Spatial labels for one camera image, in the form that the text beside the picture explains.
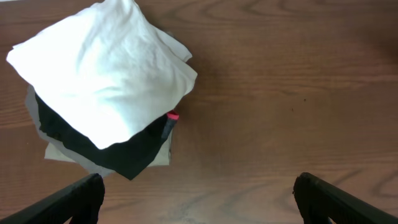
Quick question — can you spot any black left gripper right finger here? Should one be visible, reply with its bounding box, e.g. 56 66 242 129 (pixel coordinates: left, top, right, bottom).
293 172 397 224

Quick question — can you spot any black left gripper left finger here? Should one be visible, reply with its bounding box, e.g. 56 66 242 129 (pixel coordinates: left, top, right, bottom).
1 174 105 224

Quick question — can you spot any white robot print t-shirt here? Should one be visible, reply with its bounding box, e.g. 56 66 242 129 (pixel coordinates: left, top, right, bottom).
6 0 197 149

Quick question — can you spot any olive folded cloth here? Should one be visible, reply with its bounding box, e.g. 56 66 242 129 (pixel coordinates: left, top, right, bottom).
44 133 172 167

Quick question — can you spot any light grey folded cloth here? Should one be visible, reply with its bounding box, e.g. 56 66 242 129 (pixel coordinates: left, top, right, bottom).
25 86 115 177

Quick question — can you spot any black folded shirt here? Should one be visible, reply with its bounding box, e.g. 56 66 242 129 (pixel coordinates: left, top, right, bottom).
35 95 167 180

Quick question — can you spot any red and grey tag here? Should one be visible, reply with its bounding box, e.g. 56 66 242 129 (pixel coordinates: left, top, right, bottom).
162 110 180 140

